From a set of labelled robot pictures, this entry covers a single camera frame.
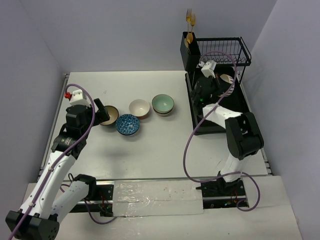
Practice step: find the black cutlery holder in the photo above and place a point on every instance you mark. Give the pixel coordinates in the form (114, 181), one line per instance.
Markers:
(190, 55)

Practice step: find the gold fork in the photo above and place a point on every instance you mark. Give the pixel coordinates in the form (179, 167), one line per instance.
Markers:
(188, 18)
(192, 22)

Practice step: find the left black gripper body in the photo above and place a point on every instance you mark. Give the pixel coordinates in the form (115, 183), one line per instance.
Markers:
(94, 114)

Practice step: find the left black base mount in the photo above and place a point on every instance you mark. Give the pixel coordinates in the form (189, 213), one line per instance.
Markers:
(102, 200)

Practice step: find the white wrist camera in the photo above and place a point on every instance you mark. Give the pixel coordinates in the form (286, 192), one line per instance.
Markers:
(77, 97)
(208, 68)

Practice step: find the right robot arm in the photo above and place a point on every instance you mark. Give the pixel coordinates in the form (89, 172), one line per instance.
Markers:
(243, 137)

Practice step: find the blue geometric pattern bowl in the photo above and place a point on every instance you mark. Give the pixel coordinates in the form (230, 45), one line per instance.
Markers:
(127, 124)

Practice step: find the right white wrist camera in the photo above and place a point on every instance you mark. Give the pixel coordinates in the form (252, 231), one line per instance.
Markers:
(208, 68)

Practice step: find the white red bowl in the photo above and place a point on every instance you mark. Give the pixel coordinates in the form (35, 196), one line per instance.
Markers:
(139, 108)

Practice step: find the white taped sheet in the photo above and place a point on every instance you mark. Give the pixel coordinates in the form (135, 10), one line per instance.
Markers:
(156, 198)

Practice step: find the brown beige bowl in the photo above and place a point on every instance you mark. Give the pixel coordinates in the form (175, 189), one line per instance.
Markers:
(113, 116)

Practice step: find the black dish rack tray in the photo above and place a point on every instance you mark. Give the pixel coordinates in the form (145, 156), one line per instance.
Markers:
(235, 102)

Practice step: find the mint green bowl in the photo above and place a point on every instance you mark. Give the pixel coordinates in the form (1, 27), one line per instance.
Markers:
(163, 104)

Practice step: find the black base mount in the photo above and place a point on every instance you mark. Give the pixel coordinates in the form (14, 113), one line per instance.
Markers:
(102, 200)
(220, 194)

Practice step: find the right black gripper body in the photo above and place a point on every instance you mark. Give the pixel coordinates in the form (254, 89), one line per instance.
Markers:
(216, 85)

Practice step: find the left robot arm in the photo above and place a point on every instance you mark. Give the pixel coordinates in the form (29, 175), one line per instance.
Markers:
(40, 216)

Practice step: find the white striped bowl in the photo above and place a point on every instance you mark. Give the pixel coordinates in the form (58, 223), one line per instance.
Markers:
(227, 78)

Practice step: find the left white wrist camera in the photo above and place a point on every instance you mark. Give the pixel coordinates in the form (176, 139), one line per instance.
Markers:
(77, 97)

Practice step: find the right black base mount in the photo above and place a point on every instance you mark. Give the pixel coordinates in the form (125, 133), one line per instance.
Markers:
(220, 194)

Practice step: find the gold spoon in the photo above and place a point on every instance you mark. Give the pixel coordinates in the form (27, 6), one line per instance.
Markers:
(187, 41)

